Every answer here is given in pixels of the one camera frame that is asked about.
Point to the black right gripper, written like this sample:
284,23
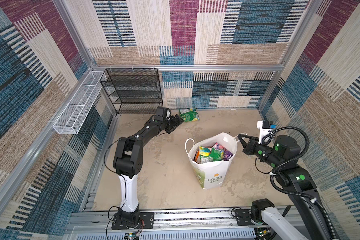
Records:
248,147

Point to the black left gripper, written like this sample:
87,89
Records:
175,124

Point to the green snack bag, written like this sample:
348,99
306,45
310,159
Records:
189,115
210,155

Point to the purple berries candy bag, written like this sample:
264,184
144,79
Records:
227,155

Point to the teal snack bag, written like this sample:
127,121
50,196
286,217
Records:
217,146

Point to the orange snack bag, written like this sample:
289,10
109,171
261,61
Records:
197,157

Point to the white paper bag with print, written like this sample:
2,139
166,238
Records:
211,175

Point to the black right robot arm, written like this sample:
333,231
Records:
287,177

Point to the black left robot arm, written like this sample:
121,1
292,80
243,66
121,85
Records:
128,160

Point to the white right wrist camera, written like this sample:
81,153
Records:
265,128

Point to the black wire shelf rack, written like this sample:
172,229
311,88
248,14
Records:
133,90

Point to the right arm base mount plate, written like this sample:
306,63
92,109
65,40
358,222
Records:
244,217

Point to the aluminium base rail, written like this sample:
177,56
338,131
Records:
177,224

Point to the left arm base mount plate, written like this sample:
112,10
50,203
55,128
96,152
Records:
123,220

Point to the white mesh wall basket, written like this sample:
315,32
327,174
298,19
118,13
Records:
74,114

